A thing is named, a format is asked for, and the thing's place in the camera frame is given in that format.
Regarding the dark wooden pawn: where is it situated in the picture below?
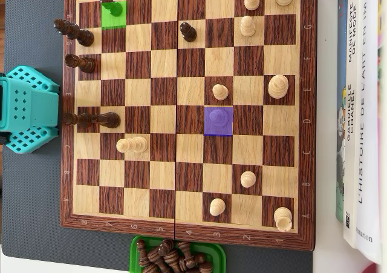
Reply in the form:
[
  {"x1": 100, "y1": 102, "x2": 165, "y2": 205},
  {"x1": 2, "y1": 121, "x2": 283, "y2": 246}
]
[
  {"x1": 179, "y1": 21, "x2": 198, "y2": 43},
  {"x1": 99, "y1": 0, "x2": 124, "y2": 17}
]

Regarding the wooden folding chessboard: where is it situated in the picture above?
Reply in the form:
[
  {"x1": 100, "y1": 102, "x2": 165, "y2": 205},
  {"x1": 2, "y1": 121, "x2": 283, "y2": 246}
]
[{"x1": 59, "y1": 0, "x2": 317, "y2": 253}]

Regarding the light wooden queen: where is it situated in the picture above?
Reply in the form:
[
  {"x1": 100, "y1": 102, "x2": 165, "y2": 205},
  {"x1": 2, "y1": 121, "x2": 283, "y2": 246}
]
[{"x1": 115, "y1": 136, "x2": 149, "y2": 154}]

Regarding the dark wooden queen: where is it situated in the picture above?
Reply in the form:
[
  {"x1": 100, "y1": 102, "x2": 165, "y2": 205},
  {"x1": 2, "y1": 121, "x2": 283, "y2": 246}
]
[{"x1": 90, "y1": 111, "x2": 121, "y2": 129}]

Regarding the light wooden king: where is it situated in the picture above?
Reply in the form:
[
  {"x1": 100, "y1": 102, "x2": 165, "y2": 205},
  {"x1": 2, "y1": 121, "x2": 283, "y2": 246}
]
[{"x1": 267, "y1": 74, "x2": 290, "y2": 100}]

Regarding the dark wooden rook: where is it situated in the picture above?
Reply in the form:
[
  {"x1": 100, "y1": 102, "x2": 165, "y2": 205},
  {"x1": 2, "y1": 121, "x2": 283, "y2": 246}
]
[
  {"x1": 62, "y1": 111, "x2": 97, "y2": 128},
  {"x1": 64, "y1": 53, "x2": 97, "y2": 74}
]

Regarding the green plastic tray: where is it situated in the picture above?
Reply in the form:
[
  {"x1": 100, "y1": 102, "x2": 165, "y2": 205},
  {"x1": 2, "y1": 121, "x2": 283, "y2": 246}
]
[{"x1": 129, "y1": 235, "x2": 227, "y2": 273}]

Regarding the dark wooden king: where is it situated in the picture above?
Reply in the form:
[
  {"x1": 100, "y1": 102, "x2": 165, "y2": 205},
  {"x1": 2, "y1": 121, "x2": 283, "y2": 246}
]
[{"x1": 53, "y1": 18, "x2": 95, "y2": 48}]

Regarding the white Gabrielle Chanel book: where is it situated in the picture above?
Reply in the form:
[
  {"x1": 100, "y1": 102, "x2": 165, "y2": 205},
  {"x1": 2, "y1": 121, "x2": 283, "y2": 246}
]
[{"x1": 343, "y1": 0, "x2": 360, "y2": 249}]

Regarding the blue panda book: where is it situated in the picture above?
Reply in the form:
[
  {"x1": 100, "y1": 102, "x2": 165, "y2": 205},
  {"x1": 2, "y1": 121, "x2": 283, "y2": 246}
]
[{"x1": 334, "y1": 0, "x2": 349, "y2": 225}]

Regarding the dark grey mat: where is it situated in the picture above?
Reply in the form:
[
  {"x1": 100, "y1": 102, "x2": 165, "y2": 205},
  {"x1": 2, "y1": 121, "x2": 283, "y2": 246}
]
[{"x1": 0, "y1": 0, "x2": 315, "y2": 273}]

